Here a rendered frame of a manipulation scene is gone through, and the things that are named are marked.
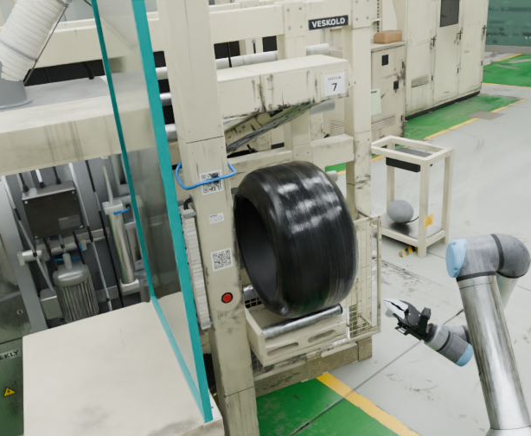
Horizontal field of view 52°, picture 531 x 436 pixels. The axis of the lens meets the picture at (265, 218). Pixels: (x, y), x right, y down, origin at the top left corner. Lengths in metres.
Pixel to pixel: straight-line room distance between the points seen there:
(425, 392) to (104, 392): 2.13
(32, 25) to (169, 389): 1.18
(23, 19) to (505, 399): 1.80
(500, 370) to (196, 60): 1.26
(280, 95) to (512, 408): 1.30
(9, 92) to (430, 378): 2.51
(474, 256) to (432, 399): 1.53
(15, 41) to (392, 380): 2.47
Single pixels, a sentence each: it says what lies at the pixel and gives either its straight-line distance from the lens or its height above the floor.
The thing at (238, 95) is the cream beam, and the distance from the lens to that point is 2.04.
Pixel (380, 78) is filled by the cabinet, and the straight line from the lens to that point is 6.54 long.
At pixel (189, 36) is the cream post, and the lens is 1.70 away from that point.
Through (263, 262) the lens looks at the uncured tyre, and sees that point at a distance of 2.33.
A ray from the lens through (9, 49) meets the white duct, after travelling 1.92.
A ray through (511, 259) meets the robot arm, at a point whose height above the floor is 1.28.
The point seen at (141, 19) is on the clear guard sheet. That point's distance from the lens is 0.89.
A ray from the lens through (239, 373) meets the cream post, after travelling 2.21.
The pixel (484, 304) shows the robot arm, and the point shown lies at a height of 1.19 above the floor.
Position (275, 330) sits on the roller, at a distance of 2.06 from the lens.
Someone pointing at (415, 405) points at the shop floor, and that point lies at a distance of 3.10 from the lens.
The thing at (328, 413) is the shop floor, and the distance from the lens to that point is 3.03.
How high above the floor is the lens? 2.13
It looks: 24 degrees down
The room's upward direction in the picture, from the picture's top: 5 degrees counter-clockwise
